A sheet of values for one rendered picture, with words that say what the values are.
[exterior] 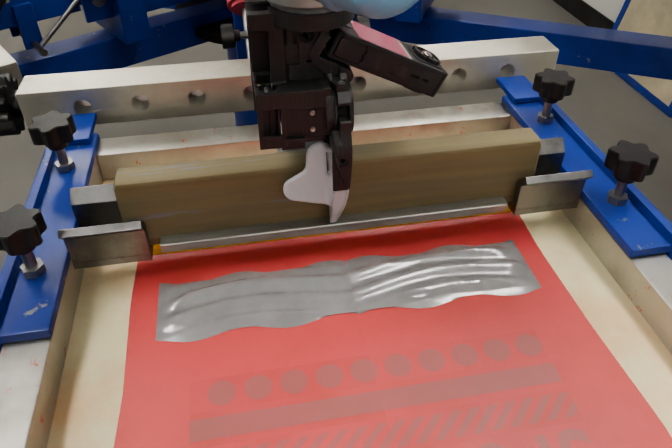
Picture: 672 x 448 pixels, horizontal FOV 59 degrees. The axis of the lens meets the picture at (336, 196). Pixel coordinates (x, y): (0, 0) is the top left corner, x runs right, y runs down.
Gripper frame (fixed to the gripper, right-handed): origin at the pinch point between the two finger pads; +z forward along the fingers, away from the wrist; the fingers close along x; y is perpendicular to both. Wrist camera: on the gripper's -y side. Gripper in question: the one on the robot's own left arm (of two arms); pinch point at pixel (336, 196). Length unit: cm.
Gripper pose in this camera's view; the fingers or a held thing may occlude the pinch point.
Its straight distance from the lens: 59.5
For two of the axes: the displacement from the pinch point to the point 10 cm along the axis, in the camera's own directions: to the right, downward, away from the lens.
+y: -9.8, 1.1, -1.4
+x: 1.8, 6.0, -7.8
